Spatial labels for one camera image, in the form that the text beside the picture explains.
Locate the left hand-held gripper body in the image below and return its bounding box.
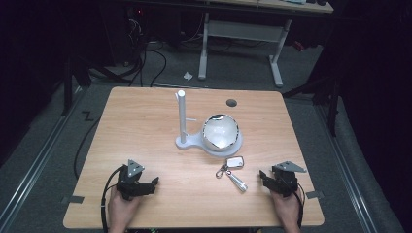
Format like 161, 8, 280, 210
116, 158, 146, 202

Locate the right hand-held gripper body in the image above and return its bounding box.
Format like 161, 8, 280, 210
271, 160, 308, 198

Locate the keychain with white tag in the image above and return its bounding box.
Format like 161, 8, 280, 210
215, 155, 249, 193

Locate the person's left hand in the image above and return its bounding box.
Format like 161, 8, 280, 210
107, 186, 144, 228

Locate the person's right hand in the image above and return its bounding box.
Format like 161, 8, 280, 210
270, 188, 304, 228

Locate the grey tape strip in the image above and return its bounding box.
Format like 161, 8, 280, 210
61, 195, 86, 205
305, 190, 326, 200

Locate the shiny metal bowl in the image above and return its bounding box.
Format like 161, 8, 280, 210
201, 114, 241, 152

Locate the white stand with pole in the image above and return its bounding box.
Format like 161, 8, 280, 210
174, 89, 244, 158

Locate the black metal stand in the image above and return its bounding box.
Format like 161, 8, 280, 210
281, 73, 342, 138
60, 54, 93, 117

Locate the wooden desk with white legs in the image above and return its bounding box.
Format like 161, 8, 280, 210
196, 0, 334, 88

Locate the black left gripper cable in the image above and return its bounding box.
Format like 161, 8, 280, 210
100, 165, 126, 233

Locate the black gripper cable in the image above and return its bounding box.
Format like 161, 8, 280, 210
295, 183, 306, 229
100, 165, 126, 233

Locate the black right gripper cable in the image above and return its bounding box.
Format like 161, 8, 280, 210
295, 183, 306, 229

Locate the black floor cable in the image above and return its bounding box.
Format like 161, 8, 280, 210
73, 116, 102, 181

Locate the metal floor rail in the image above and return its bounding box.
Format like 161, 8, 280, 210
314, 103, 379, 233
0, 86, 84, 229

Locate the bundle of black cables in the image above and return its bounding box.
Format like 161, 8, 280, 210
125, 9, 168, 88

